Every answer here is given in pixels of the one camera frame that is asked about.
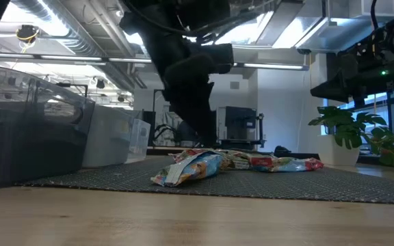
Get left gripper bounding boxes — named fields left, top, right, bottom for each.
left=148, top=37, right=235, bottom=148

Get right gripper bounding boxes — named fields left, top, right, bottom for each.
left=310, top=16, right=394, bottom=107

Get colourful granola bar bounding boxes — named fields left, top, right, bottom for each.
left=250, top=154, right=325, bottom=173
left=171, top=148, right=218, bottom=164

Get silver-backed granola bar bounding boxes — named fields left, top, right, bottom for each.
left=150, top=152, right=225, bottom=188

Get large-leaved green plant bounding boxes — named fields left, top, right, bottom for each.
left=308, top=105, right=389, bottom=150

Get black and white cabinet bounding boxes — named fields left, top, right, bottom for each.
left=216, top=105, right=265, bottom=151

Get white planter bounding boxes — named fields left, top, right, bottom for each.
left=317, top=134, right=361, bottom=167

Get clear plastic bin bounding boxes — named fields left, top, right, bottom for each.
left=82, top=104, right=140, bottom=168
left=127, top=118, right=152, bottom=163

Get long linear ceiling light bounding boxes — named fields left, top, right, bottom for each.
left=0, top=52, right=309, bottom=71

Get dark woven placemat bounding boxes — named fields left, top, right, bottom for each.
left=15, top=155, right=394, bottom=206

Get dark grey plastic bin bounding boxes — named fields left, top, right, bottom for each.
left=0, top=65, right=96, bottom=189

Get rectangular metal duct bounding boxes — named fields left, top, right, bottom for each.
left=272, top=0, right=394, bottom=54

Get black aluminium table frame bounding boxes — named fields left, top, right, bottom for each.
left=268, top=145, right=321, bottom=161

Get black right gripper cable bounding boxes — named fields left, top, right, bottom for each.
left=369, top=0, right=380, bottom=31

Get black ceiling device yellow cable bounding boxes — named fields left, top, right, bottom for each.
left=15, top=23, right=41, bottom=54

